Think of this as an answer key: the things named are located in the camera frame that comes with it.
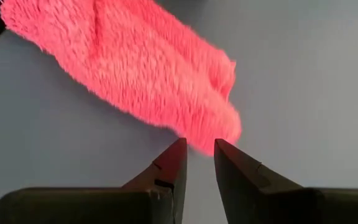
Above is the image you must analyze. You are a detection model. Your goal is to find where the blue-grey table mat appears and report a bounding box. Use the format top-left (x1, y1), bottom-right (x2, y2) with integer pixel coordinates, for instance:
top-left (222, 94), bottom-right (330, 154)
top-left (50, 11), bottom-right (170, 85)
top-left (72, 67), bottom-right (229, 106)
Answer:
top-left (0, 0), bottom-right (358, 224)

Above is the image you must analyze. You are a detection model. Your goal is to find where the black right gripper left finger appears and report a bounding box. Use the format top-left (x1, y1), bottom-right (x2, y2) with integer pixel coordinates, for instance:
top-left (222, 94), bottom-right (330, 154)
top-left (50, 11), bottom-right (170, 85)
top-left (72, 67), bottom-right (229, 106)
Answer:
top-left (0, 138), bottom-right (188, 224)

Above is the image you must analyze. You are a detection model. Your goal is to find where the pink terry towel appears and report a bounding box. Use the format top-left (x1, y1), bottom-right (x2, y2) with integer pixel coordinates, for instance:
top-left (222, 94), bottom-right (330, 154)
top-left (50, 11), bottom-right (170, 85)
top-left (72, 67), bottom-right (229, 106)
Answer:
top-left (0, 0), bottom-right (242, 156)

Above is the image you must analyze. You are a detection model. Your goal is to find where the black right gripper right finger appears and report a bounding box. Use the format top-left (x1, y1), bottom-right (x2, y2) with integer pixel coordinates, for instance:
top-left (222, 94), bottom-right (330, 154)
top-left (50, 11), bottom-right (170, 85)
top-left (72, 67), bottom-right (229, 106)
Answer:
top-left (214, 139), bottom-right (358, 224)

